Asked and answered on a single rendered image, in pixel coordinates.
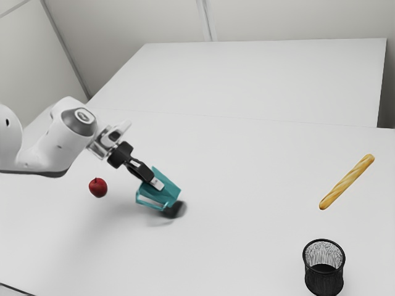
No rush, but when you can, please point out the red apple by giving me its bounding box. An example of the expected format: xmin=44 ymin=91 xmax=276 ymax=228
xmin=88 ymin=177 xmax=109 ymax=199

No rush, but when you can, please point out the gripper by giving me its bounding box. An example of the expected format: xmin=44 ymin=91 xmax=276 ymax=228
xmin=106 ymin=141 xmax=165 ymax=191

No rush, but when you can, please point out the baguette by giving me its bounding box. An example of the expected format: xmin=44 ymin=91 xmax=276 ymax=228
xmin=318 ymin=154 xmax=376 ymax=212

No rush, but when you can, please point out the black mesh pen holder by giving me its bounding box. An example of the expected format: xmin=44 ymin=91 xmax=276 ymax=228
xmin=302 ymin=239 xmax=346 ymax=296

